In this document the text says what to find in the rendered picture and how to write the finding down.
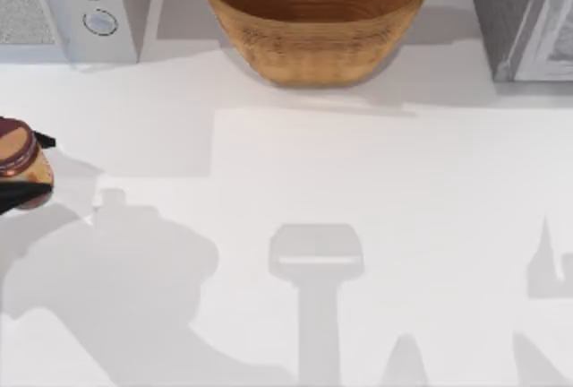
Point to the brown woven basket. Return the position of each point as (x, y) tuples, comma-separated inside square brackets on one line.
[(313, 46)]

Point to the pale microwave oven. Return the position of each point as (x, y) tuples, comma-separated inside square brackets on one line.
[(130, 11)]

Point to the small microwave knob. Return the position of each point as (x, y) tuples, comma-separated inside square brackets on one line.
[(100, 22)]

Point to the microwave door with mesh window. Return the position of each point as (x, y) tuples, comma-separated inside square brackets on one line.
[(22, 6)]

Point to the brown round bread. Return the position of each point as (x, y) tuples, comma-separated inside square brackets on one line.
[(20, 145)]

